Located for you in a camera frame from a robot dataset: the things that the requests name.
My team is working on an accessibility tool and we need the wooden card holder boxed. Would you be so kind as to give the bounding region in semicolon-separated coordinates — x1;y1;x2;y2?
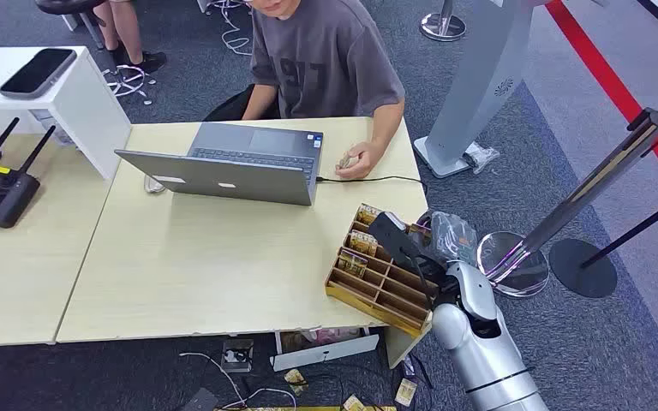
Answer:
325;203;439;340

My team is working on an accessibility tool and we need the black round stool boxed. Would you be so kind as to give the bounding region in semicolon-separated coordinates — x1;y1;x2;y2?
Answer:
34;0;109;51

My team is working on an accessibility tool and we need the grey kiosk stand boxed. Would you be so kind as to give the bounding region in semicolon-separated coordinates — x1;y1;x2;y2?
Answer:
412;0;536;181

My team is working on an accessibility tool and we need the beige table leg panel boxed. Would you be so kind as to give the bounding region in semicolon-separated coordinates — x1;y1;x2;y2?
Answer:
384;324;434;371

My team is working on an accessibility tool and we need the grey laptop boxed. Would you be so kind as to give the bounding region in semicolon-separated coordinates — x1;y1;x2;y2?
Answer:
114;122;325;207

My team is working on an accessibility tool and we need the seated person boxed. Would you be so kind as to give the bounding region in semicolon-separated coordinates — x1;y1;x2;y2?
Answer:
202;0;407;182

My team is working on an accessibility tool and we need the chrome stool base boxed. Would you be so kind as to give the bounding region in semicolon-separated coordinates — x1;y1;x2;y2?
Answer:
100;63;159;107

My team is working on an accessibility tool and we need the white cable coil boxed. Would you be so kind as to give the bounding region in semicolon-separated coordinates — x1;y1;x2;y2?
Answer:
206;0;254;57

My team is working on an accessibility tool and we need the black stanchion post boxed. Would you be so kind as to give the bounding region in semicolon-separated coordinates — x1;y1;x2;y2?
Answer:
548;194;658;300

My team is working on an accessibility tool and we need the steel floor socket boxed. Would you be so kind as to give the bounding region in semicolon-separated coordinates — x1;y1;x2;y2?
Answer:
220;338;254;374

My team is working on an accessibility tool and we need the white desk shelf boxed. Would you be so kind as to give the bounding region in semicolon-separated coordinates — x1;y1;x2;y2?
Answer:
0;46;133;181

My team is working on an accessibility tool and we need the chrome stanchion base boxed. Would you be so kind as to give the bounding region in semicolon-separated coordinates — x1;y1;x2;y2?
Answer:
419;0;468;43

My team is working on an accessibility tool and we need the black router with antennas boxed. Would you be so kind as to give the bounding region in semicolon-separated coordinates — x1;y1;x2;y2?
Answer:
0;117;57;229

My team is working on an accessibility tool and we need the standing person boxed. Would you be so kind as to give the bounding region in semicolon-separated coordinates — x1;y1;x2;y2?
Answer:
91;0;168;74

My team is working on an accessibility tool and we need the white charging cable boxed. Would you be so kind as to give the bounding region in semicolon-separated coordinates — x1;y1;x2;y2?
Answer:
179;352;300;411

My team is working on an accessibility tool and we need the black smartphone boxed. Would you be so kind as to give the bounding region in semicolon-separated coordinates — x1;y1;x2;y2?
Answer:
0;48;79;101

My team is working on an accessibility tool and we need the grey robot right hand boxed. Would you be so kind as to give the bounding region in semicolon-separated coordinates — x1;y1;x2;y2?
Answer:
367;211;480;289

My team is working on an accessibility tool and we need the clear plastic bag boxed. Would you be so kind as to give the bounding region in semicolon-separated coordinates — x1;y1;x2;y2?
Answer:
463;140;501;175

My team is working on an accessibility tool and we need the chrome stanchion post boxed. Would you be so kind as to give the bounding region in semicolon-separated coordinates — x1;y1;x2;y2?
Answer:
476;107;658;300

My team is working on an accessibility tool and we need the person's left hand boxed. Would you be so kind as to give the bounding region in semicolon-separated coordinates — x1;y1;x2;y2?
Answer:
334;140;386;182

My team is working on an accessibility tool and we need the white panel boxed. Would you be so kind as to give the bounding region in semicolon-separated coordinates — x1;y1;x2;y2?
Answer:
271;333;381;373

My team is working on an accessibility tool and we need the black laptop cable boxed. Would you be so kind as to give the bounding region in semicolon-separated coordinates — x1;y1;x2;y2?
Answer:
314;175;428;189

